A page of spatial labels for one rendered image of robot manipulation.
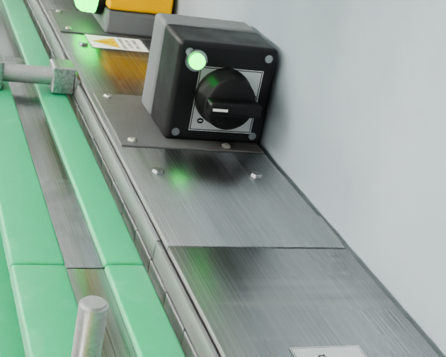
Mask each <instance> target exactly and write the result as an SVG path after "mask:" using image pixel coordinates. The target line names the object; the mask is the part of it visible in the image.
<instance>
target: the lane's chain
mask: <svg viewBox="0 0 446 357"><path fill-rule="evenodd" d="M23 2H24V4H25V6H26V8H27V10H28V13H29V14H30V17H31V19H32V21H33V23H34V26H35V28H36V30H37V32H38V35H39V36H40V39H41V40H42V43H43V45H44V47H45V50H46V52H47V54H48V56H49V58H50V59H56V57H55V54H54V52H53V51H52V48H51V47H50V44H49V42H48V40H47V38H46V36H45V34H44V32H43V30H42V27H41V25H40V23H39V21H38V19H37V17H36V15H35V13H34V10H33V8H32V6H31V5H30V2H29V0H23ZM66 95H67V94H66ZM67 98H68V99H69V102H70V104H71V106H72V109H73V111H74V113H75V115H76V118H77V120H78V121H79V124H80V126H81V129H82V130H83V132H84V135H85V137H86V139H87V141H88V144H89V146H90V148H91V151H92V152H93V155H94V157H95V159H96V161H97V163H98V165H99V168H100V170H101V172H102V174H103V177H104V179H105V181H106V183H107V185H108V187H109V189H110V192H111V194H112V196H113V198H114V201H115V203H116V205H117V207H118V210H119V211H120V214H121V215H122V218H123V220H124V222H125V225H126V227H127V229H128V231H129V233H130V236H131V238H132V240H133V242H134V244H135V246H136V248H137V251H138V253H139V255H140V257H141V260H142V262H143V266H144V267H145V268H146V270H147V273H148V274H149V277H150V279H151V281H152V284H153V286H154V288H155V290H156V293H157V295H158V296H159V299H160V301H161V304H162V305H163V307H164V310H165V312H166V314H167V317H168V319H169V321H170V323H171V326H172V327H173V330H174V331H175V334H176V336H177V338H178V340H179V343H180V345H181V347H182V349H183V352H184V354H185V356H186V357H199V356H198V354H197V351H196V350H195V347H194V345H193V343H192V341H191V340H190V337H189V335H188V333H187V331H186V329H185V327H184V325H183V323H182V321H181V318H180V316H179V314H178V312H177V310H176V308H175V306H174V304H173V301H172V299H171V297H170V295H169V293H168V291H167V289H166V286H165V285H164V282H163V281H162V279H161V276H160V275H159V272H158V270H157V268H156V266H155V264H154V262H153V259H152V258H151V256H150V253H149V251H148V249H147V247H146V245H145V243H144V241H143V239H142V236H141V234H140V233H139V230H138V229H137V226H136V224H135V221H134V220H133V218H132V216H131V214H130V211H129V210H128V208H127V205H126V203H125V201H124V199H123V197H122V195H121V193H120V191H119V188H118V186H117V184H116V182H115V180H114V178H113V176H112V174H111V172H110V169H109V168H108V165H107V164H106V162H105V159H104V158H103V155H102V153H101V151H100V149H99V147H98V145H97V143H96V140H95V138H94V136H93V134H92V132H91V130H90V128H89V126H88V123H87V122H86V119H85V117H84V115H83V113H82V112H81V109H80V107H79V104H78V103H77V101H76V99H75V97H74V95H73V94H72V95H67Z"/></svg>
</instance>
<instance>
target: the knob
mask: <svg viewBox="0 0 446 357"><path fill-rule="evenodd" d="M195 107H196V109H197V111H198V113H199V114H200V115H201V116H202V118H203V119H204V120H206V121H207V122H209V123H211V124H212V125H213V126H215V127H216V128H219V129H222V130H232V129H235V128H238V127H240V126H242V125H243V124H244V123H245V122H247V121H248V119H249V118H260V116H261V111H262V107H261V106H260V105H259V104H258V103H257V102H256V97H255V93H254V91H253V89H252V88H251V85H250V83H249V82H248V79H247V78H246V77H245V76H244V75H243V74H242V73H241V72H238V71H237V70H235V69H230V68H221V69H216V70H214V71H212V72H210V73H209V74H207V75H206V76H205V77H204V78H203V79H202V80H201V81H200V83H199V84H198V87H197V88H196V91H195Z"/></svg>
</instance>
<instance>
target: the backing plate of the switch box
mask: <svg viewBox="0 0 446 357"><path fill-rule="evenodd" d="M93 95H94V96H95V97H96V100H97V102H98V104H99V106H100V107H101V109H102V111H103V113H104V115H105V117H106V118H107V120H108V122H109V124H110V126H111V128H112V129H113V132H114V133H115V136H116V137H117V139H118V141H119V143H120V145H121V146H122V147H146V148H159V149H186V150H200V151H213V152H240V153H254V154H264V151H263V150H262V149H261V148H260V147H259V146H258V145H257V144H256V143H243V142H219V141H207V140H182V139H169V138H165V137H164V136H163V134H162V133H161V131H160V129H159V128H158V127H157V125H156V123H155V122H154V120H153V119H152V117H151V115H150V114H149V113H148V111H147V110H146V108H145V107H144V105H143V103H142V96H133V95H122V94H113V93H93Z"/></svg>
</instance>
